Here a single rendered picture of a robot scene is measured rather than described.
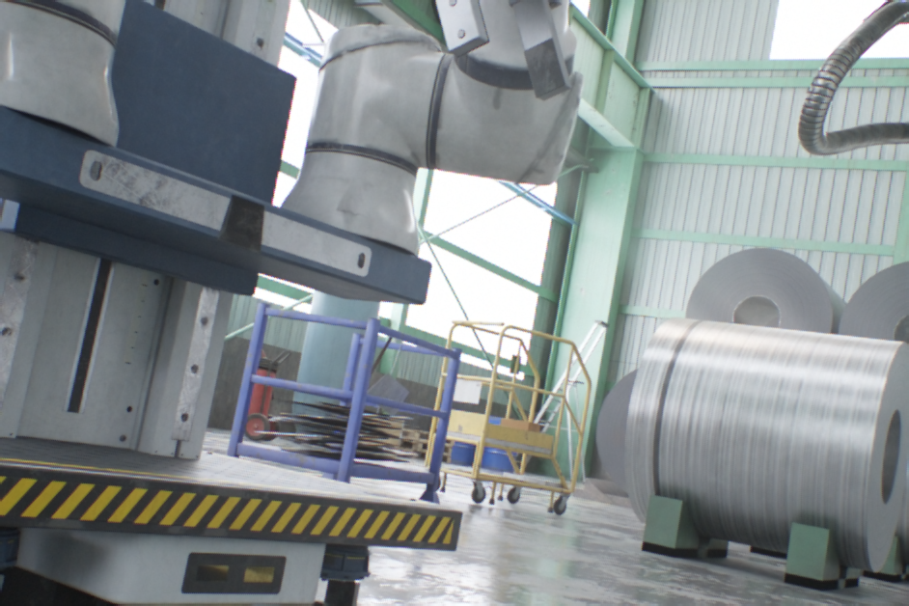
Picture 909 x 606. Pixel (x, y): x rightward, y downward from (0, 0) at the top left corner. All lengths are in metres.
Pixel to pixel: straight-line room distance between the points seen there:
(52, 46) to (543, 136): 0.60
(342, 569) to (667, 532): 5.02
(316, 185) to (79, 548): 0.54
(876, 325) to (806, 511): 6.51
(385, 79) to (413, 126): 0.07
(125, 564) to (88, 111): 0.43
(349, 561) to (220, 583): 0.26
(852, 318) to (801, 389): 6.46
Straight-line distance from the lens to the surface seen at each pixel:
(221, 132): 1.50
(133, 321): 1.53
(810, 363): 6.31
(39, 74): 1.18
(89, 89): 1.20
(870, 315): 12.62
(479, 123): 1.47
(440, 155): 1.50
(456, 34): 0.81
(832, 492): 6.15
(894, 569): 8.49
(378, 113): 1.49
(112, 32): 1.25
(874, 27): 1.03
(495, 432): 8.02
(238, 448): 6.41
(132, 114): 1.43
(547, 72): 0.93
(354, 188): 1.46
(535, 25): 0.94
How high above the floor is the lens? 0.41
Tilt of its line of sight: 6 degrees up
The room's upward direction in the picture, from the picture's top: 10 degrees clockwise
